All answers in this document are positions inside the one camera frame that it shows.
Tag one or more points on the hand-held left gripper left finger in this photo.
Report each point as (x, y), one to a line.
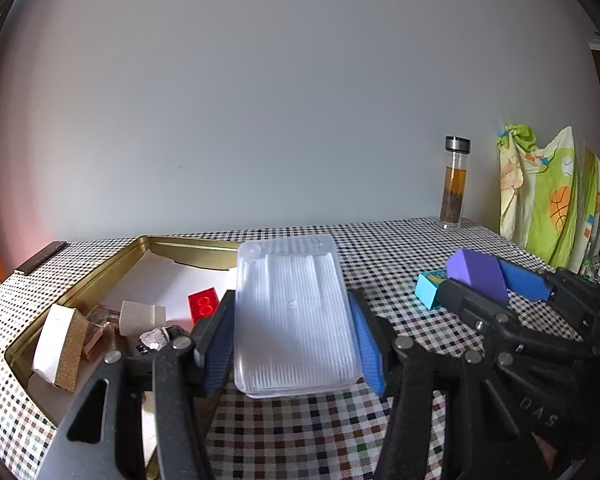
(216, 360)

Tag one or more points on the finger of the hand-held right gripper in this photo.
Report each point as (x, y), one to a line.
(472, 307)
(525, 282)

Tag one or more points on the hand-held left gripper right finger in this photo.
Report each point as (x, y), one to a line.
(371, 355)

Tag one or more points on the purple block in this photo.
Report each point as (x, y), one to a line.
(480, 272)

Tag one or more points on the small white box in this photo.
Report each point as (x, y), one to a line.
(140, 316)

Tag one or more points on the clear plastic lid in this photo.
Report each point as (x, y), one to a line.
(295, 310)

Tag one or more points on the gold tin box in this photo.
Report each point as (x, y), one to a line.
(195, 255)

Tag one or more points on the white box with cork side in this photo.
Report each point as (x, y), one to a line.
(55, 340)

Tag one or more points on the person's right hand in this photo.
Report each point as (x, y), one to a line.
(550, 457)

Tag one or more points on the teal toy brick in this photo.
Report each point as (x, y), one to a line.
(427, 290)

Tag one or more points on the red toy brick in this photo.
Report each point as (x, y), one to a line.
(202, 305)

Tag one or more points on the small clear bottle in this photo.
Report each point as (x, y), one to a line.
(587, 266)

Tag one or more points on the white paper liner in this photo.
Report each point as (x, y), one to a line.
(180, 285)

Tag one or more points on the green yellow printed quilt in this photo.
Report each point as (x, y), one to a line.
(555, 200)

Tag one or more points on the checkered tablecloth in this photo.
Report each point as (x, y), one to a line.
(380, 255)

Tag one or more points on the small clear acrylic box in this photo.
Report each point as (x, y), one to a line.
(100, 337)

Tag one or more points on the glass tea bottle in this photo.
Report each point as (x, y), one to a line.
(455, 185)

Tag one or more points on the dark brown wooden strip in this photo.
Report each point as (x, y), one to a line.
(42, 257)

